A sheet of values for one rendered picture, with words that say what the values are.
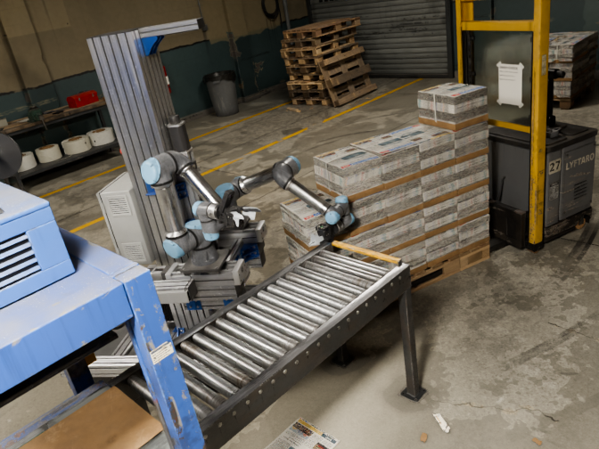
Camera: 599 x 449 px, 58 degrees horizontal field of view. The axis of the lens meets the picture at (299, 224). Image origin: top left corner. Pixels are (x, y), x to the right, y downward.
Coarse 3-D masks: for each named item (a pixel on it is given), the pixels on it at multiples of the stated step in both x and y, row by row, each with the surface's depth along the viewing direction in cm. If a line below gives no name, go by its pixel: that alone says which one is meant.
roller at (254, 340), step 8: (224, 320) 242; (224, 328) 238; (232, 328) 235; (240, 328) 234; (240, 336) 231; (248, 336) 228; (256, 336) 227; (256, 344) 224; (264, 344) 221; (272, 344) 220; (264, 352) 221; (272, 352) 217; (280, 352) 215
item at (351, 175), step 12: (360, 156) 336; (372, 156) 333; (336, 168) 326; (348, 168) 321; (360, 168) 326; (372, 168) 330; (336, 180) 330; (348, 180) 325; (360, 180) 329; (372, 180) 333; (336, 192) 336; (348, 192) 328
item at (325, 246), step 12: (312, 252) 286; (300, 264) 278; (276, 276) 269; (252, 288) 263; (264, 288) 262; (240, 300) 254; (216, 312) 249; (204, 324) 241; (180, 336) 236; (192, 336) 235; (132, 372) 218; (108, 384) 214; (120, 384) 214; (132, 396) 219
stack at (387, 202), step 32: (320, 192) 354; (384, 192) 339; (416, 192) 352; (448, 192) 365; (288, 224) 347; (352, 224) 336; (384, 224) 349; (416, 224) 359; (352, 256) 347; (416, 256) 369; (416, 288) 379
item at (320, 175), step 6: (336, 150) 355; (342, 150) 353; (348, 150) 352; (354, 150) 350; (360, 150) 348; (318, 156) 349; (324, 156) 347; (330, 156) 346; (336, 156) 344; (318, 162) 346; (318, 168) 348; (324, 168) 341; (318, 174) 351; (324, 174) 343; (318, 180) 353; (324, 180) 345; (324, 186) 349
